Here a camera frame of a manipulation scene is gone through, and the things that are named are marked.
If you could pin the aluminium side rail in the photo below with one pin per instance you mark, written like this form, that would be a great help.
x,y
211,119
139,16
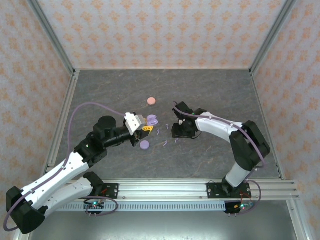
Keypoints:
x,y
261,105
63,117

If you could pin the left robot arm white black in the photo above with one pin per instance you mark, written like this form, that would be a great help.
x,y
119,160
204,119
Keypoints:
x,y
50,180

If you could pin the controller board with LED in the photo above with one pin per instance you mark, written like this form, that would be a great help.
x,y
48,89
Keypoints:
x,y
94,205
241,206

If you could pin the pink round charging case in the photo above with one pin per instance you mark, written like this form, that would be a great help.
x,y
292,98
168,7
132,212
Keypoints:
x,y
151,101

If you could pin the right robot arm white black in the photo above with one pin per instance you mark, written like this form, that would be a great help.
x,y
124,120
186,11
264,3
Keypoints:
x,y
217,125

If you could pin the aluminium frame post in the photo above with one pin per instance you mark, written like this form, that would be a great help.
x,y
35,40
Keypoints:
x,y
272,37
53,37

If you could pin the aluminium lower frame rail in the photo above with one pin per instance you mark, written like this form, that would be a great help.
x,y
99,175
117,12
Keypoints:
x,y
298,220

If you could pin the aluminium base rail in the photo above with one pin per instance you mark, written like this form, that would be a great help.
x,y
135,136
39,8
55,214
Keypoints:
x,y
162,190

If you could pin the purple round charging case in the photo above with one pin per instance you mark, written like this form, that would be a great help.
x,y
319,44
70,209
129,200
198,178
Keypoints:
x,y
153,122
144,145

